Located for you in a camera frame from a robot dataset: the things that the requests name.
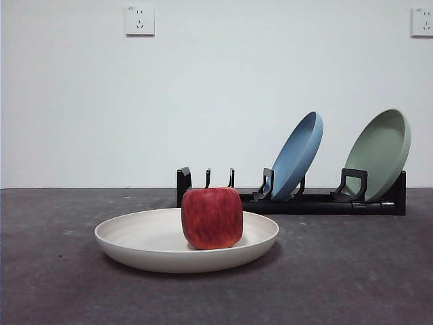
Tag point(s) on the black plate rack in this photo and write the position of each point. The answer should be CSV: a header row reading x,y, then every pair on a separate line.
x,y
304,206

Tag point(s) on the white wall socket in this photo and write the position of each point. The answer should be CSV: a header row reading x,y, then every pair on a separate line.
x,y
423,22
140,21

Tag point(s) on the green plate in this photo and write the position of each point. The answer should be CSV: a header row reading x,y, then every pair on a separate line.
x,y
375,152

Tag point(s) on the blue plate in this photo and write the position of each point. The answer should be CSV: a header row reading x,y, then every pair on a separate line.
x,y
294,159

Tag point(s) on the red apple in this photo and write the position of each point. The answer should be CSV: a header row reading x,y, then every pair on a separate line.
x,y
211,218

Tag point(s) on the pale yellow plate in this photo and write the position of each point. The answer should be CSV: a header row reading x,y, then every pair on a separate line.
x,y
135,250

